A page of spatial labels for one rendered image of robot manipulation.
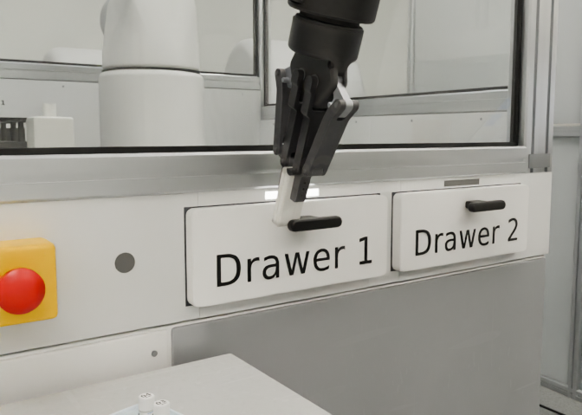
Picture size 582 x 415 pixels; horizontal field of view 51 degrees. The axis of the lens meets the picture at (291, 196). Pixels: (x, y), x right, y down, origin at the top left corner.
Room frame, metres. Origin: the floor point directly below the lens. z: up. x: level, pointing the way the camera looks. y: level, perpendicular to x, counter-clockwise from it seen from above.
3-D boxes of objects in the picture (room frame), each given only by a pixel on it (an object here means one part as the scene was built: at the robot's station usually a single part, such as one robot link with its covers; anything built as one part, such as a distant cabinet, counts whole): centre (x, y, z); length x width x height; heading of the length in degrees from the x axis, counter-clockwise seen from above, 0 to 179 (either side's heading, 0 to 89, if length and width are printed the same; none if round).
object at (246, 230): (0.75, -0.01, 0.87); 0.29 x 0.02 x 0.11; 124
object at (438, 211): (0.93, -0.27, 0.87); 0.29 x 0.02 x 0.11; 124
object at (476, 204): (0.91, -0.28, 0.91); 0.07 x 0.04 x 0.01; 124
